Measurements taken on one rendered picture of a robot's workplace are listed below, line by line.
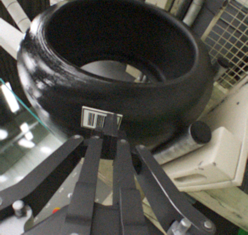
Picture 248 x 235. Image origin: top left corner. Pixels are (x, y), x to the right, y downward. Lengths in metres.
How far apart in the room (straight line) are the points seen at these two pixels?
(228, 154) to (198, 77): 0.17
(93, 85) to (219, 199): 0.70
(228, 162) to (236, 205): 0.58
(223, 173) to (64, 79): 0.31
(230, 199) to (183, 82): 0.65
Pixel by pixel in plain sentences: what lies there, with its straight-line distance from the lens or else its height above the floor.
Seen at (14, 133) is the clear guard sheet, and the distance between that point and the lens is 1.13.
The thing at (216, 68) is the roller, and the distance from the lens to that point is 0.50.
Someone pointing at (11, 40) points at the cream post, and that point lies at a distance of 1.15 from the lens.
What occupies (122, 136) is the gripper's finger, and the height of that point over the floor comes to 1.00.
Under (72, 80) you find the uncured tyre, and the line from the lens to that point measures 0.26.
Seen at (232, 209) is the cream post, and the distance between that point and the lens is 0.84.
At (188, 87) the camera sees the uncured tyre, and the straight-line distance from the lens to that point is 0.31.
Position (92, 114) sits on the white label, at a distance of 0.22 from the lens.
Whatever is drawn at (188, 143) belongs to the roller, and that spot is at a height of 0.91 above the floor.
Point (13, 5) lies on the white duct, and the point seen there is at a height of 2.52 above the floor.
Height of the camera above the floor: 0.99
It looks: 9 degrees up
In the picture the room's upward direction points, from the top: 54 degrees counter-clockwise
